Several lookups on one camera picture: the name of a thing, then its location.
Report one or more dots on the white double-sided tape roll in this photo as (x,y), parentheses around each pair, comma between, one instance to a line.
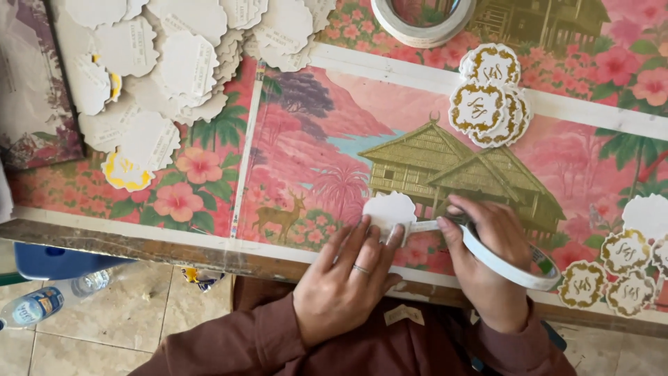
(501,264)

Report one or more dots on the small beige paper scrap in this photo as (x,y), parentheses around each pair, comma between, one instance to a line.
(403,314)

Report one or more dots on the wide white tape roll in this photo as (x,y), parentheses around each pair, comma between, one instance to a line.
(417,34)

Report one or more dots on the gold-printed round label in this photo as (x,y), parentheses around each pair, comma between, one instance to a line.
(582,284)
(630,293)
(661,256)
(625,251)

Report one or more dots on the person's brown garment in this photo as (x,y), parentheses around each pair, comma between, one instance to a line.
(396,350)

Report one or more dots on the person's left hand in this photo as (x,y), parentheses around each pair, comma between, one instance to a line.
(339,297)

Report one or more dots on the blue plastic stool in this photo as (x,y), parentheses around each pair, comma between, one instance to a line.
(62,261)

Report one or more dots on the person's right hand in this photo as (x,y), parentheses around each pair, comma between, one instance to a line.
(490,250)

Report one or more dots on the grey purple printed sheet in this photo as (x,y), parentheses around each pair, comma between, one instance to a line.
(31,89)

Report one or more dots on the stack of gold-printed round labels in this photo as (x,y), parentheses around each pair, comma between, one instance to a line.
(483,104)

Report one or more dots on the clear plastic water bottle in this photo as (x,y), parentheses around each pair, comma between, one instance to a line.
(57,297)

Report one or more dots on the pink printed sheet with hut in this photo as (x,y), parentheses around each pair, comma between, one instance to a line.
(334,156)

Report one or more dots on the pile of white scalloped cutouts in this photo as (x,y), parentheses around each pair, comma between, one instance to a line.
(182,68)

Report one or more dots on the pink printed sheet with flowers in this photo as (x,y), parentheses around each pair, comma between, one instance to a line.
(198,183)

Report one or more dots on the yellow blue wrapper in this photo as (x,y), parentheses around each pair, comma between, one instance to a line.
(202,278)

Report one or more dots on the white scalloped paper cutout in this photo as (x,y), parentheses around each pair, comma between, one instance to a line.
(389,209)

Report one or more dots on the pink floral printed sheet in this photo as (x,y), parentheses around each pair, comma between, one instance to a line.
(584,57)

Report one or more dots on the plain white scalloped label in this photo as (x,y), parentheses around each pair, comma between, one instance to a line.
(647,214)

